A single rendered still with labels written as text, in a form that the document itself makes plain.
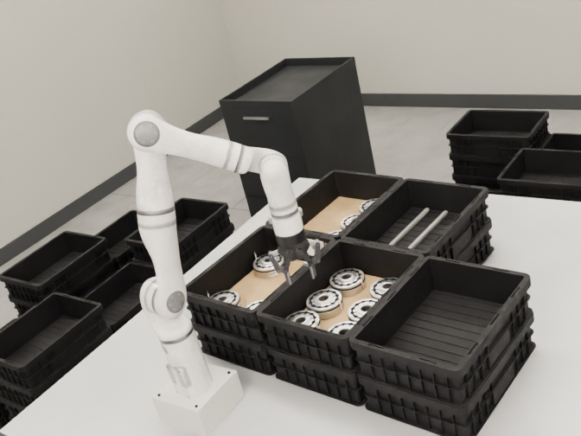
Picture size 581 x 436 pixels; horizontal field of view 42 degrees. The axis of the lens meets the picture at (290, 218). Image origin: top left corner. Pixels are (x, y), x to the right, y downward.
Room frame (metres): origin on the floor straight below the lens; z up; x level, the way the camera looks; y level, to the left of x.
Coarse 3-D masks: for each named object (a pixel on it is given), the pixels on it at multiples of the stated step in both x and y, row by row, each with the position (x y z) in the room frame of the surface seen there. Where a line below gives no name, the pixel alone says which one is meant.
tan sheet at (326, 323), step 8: (368, 280) 1.87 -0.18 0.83; (376, 280) 1.86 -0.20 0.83; (328, 288) 1.89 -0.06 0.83; (368, 288) 1.83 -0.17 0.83; (352, 296) 1.82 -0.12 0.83; (360, 296) 1.81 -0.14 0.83; (368, 296) 1.80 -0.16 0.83; (344, 304) 1.79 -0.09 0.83; (352, 304) 1.78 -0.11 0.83; (344, 312) 1.75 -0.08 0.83; (328, 320) 1.73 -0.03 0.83; (336, 320) 1.72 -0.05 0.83; (344, 320) 1.71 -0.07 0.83; (328, 328) 1.69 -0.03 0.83
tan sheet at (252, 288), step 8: (296, 264) 2.07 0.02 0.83; (240, 280) 2.05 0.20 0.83; (248, 280) 2.04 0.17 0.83; (256, 280) 2.03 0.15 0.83; (264, 280) 2.02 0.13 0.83; (272, 280) 2.01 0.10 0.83; (280, 280) 1.99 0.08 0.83; (232, 288) 2.02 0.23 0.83; (240, 288) 2.01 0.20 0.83; (248, 288) 2.00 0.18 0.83; (256, 288) 1.98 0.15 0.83; (264, 288) 1.97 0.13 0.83; (272, 288) 1.96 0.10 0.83; (240, 296) 1.96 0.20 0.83; (248, 296) 1.95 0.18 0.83; (256, 296) 1.94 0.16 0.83; (264, 296) 1.93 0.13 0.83; (248, 304) 1.91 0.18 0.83
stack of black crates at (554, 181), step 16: (512, 160) 2.86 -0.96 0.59; (528, 160) 2.93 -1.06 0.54; (544, 160) 2.89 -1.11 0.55; (560, 160) 2.84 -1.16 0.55; (576, 160) 2.80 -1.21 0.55; (512, 176) 2.83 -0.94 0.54; (528, 176) 2.88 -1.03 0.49; (544, 176) 2.85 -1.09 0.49; (560, 176) 2.81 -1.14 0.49; (576, 176) 2.78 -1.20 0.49; (512, 192) 2.70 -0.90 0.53; (528, 192) 2.66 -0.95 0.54; (544, 192) 2.62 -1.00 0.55; (560, 192) 2.57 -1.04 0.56; (576, 192) 2.54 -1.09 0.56
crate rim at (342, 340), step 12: (336, 240) 1.97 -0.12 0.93; (348, 240) 1.95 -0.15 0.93; (324, 252) 1.92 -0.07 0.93; (396, 252) 1.83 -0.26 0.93; (408, 252) 1.81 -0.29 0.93; (300, 276) 1.83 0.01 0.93; (288, 288) 1.79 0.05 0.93; (372, 312) 1.58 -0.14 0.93; (276, 324) 1.65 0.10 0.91; (288, 324) 1.62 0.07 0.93; (300, 324) 1.60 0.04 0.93; (360, 324) 1.54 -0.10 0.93; (312, 336) 1.56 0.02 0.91; (324, 336) 1.54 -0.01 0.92; (336, 336) 1.52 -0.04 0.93; (348, 336) 1.50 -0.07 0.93
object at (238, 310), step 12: (264, 228) 2.17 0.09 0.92; (228, 252) 2.07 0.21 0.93; (216, 264) 2.01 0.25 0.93; (192, 300) 1.87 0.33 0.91; (204, 300) 1.83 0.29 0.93; (216, 300) 1.81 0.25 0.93; (264, 300) 1.75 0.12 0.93; (228, 312) 1.77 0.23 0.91; (240, 312) 1.73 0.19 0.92; (252, 312) 1.71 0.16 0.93
